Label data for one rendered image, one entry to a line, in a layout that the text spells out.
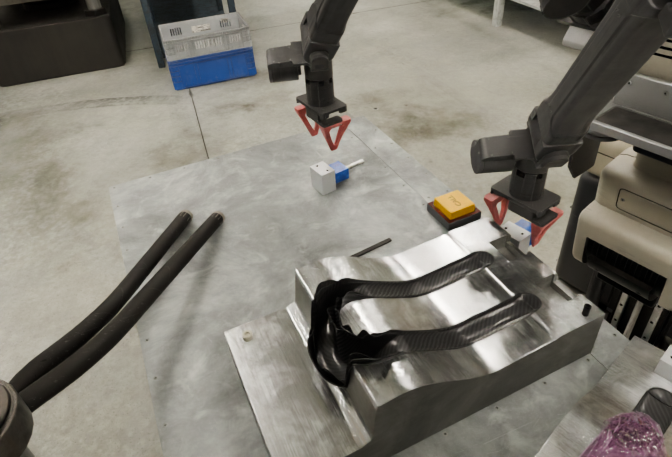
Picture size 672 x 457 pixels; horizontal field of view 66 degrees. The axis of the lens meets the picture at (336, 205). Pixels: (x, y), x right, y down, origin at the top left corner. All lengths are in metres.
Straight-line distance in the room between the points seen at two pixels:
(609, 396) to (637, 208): 0.47
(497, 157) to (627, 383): 0.36
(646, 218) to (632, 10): 0.65
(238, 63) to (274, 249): 2.96
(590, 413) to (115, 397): 1.55
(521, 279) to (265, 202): 0.59
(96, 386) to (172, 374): 1.14
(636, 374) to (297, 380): 0.46
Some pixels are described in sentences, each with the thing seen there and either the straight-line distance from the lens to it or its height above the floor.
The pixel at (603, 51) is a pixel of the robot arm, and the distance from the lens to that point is 0.63.
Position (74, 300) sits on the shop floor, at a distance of 2.36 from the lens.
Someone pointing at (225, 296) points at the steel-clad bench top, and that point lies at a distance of 0.97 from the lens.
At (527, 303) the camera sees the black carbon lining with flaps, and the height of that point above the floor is 0.89.
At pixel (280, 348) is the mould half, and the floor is 0.86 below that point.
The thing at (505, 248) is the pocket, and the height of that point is 0.86.
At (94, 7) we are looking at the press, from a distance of 4.52.
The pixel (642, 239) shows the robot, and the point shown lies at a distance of 1.15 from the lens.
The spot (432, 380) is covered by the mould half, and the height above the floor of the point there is 0.92.
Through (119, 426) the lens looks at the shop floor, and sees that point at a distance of 1.89.
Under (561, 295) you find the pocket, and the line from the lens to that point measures 0.89.
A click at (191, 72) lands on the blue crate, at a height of 0.11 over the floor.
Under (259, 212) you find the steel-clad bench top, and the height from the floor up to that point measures 0.80.
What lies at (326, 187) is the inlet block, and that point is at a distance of 1.16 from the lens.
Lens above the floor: 1.48
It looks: 37 degrees down
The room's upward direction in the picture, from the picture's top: 4 degrees counter-clockwise
